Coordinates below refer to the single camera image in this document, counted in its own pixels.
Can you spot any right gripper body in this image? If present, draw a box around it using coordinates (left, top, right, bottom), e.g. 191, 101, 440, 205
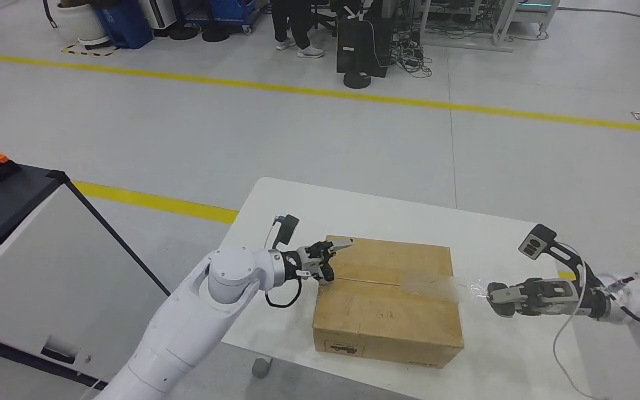
519, 277, 609, 320

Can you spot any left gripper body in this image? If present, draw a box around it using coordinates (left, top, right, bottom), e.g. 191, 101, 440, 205
269, 244, 323, 290

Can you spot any clear tape strip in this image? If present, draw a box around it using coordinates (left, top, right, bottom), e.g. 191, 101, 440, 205
401, 273, 490, 304

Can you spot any large brown carton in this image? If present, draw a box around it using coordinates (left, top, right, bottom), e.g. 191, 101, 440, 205
311, 234, 466, 370

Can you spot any grey table foot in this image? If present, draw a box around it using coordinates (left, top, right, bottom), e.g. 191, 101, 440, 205
250, 355, 274, 380

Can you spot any black monitor on stand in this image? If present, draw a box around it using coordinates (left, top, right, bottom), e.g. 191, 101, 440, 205
335, 0, 397, 91

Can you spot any person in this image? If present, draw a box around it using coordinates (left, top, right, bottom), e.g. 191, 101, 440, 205
269, 0, 326, 60

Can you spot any white cabinet with black top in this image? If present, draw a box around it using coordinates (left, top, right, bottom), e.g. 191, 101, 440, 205
0, 163, 172, 392

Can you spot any blue cart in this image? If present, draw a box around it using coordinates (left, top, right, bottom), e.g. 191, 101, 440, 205
208, 0, 262, 35

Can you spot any blue bin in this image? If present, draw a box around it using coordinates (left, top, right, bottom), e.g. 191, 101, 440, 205
91, 0, 155, 50

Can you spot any thin white cable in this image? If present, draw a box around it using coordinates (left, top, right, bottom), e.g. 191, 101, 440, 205
551, 242, 602, 400

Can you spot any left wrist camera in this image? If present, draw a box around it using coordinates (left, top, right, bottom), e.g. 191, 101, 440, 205
268, 213, 301, 250

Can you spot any black cable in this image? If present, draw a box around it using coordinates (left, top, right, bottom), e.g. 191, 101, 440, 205
263, 275, 304, 309

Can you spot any tangle of black cables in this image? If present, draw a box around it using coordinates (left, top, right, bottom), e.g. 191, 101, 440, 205
390, 27, 434, 80

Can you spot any white desk frame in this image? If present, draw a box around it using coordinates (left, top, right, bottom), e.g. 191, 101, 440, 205
418, 0, 562, 54

